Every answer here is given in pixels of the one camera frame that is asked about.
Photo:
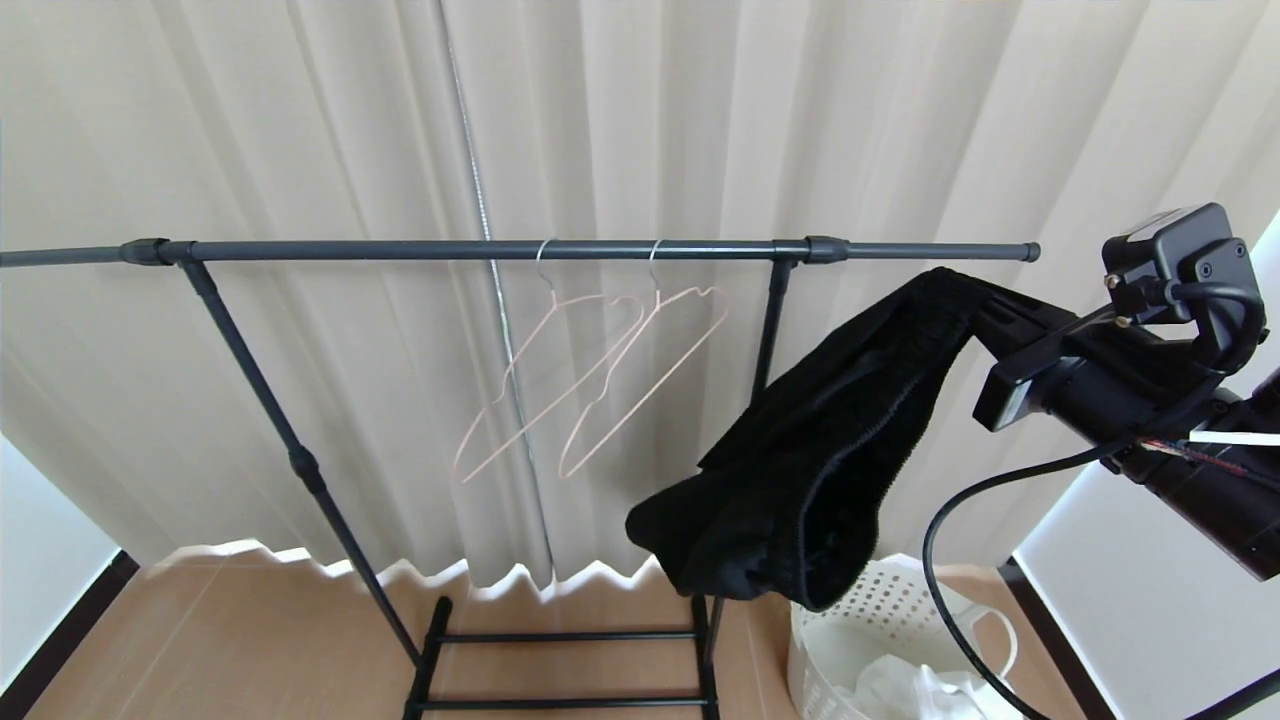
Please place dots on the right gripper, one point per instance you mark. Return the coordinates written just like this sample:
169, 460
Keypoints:
1080, 380

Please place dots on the black shorts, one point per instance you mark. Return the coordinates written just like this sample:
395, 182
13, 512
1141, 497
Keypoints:
820, 450

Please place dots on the white laundry basket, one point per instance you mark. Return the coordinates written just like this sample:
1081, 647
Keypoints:
880, 600

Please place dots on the pink clothes hanger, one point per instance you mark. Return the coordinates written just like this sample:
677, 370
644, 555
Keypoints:
650, 264
538, 264

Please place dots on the black clothes rack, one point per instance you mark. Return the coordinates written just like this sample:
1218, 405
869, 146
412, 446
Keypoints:
400, 249

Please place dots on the white garment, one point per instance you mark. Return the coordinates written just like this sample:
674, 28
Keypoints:
920, 695

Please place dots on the beige curtain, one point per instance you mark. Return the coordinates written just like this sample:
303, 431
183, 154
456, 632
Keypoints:
300, 120

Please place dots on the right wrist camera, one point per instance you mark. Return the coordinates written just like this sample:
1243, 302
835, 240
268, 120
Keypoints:
1180, 250

